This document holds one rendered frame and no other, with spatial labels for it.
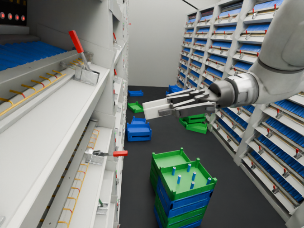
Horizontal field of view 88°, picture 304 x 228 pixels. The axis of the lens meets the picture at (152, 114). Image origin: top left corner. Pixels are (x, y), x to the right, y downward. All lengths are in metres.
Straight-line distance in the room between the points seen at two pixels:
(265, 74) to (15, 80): 0.48
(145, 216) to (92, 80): 1.23
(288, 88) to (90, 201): 0.52
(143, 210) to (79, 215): 1.12
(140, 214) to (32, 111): 1.29
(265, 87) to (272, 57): 0.07
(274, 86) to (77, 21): 0.51
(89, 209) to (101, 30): 0.41
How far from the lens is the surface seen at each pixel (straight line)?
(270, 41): 0.45
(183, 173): 1.17
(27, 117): 0.20
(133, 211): 1.44
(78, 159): 0.40
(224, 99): 0.44
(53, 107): 0.22
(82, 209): 0.36
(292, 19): 0.43
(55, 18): 0.50
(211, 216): 1.54
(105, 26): 0.47
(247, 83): 0.47
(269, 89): 0.49
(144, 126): 2.18
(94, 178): 0.40
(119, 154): 0.41
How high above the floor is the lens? 1.23
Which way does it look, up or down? 27 degrees down
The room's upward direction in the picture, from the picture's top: 5 degrees clockwise
